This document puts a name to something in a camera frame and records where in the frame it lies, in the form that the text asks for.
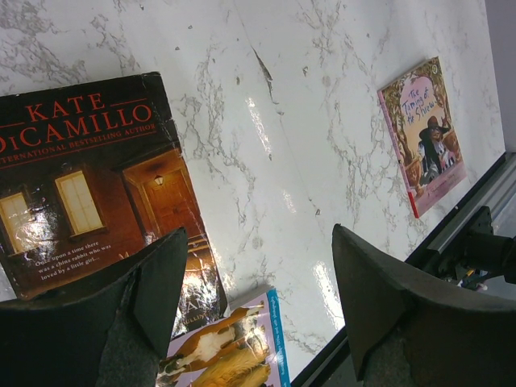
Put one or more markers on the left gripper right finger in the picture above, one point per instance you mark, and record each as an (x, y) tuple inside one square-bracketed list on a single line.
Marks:
[(408, 328)]

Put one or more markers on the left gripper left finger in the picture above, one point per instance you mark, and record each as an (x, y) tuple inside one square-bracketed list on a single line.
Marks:
[(111, 328)]

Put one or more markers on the Kate DiCamillo dark book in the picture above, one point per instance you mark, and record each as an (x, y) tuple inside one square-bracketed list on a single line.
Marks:
[(92, 174)]

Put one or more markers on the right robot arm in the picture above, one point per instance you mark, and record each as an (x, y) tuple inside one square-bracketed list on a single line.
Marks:
[(477, 255)]

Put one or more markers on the Why Do Dogs Bark book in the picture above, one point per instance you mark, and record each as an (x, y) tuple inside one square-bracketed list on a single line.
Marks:
[(245, 348)]

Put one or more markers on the Taming of the Shrew book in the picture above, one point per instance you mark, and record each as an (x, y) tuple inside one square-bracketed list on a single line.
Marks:
[(418, 116)]

